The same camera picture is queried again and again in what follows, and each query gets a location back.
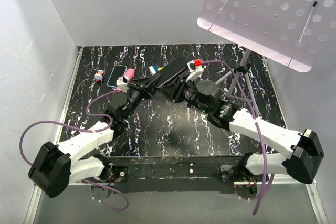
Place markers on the perforated lilac board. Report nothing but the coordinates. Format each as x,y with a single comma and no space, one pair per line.
294,33

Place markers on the coloured building block stack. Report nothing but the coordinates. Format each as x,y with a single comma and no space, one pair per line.
154,69

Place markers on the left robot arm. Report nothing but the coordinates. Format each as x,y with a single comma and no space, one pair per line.
58,165

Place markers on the small toy figurine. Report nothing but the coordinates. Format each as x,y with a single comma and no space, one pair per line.
99,76

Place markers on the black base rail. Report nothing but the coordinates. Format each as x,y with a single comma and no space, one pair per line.
134,174

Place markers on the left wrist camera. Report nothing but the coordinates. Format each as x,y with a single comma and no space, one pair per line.
122,84

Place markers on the phone in blue case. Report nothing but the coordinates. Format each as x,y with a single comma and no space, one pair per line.
117,71

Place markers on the black phone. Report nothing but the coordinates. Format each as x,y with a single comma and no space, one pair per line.
171,71

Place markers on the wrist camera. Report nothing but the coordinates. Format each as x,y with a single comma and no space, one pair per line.
122,84
195,68

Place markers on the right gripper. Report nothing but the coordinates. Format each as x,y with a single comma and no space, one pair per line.
167,91

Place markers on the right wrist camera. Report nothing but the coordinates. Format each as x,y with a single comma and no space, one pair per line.
195,68

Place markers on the pink marker pen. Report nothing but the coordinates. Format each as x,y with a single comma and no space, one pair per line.
129,74

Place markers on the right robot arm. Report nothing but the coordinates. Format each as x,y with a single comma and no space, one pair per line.
297,154

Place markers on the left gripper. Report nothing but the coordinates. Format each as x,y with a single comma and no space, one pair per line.
142,83

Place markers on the lilac tripod stand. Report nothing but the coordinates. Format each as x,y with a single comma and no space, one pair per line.
242,78

